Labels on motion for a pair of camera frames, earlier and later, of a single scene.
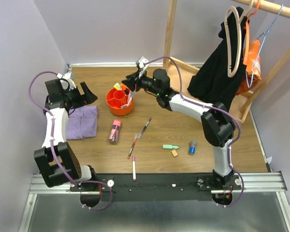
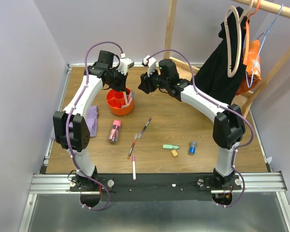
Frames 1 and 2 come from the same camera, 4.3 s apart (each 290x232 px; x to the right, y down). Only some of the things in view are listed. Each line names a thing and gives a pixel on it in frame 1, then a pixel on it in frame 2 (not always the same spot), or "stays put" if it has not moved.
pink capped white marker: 134,165 stays put
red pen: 137,136 stays put
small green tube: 170,147 stays put
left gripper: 86,98 to 121,86
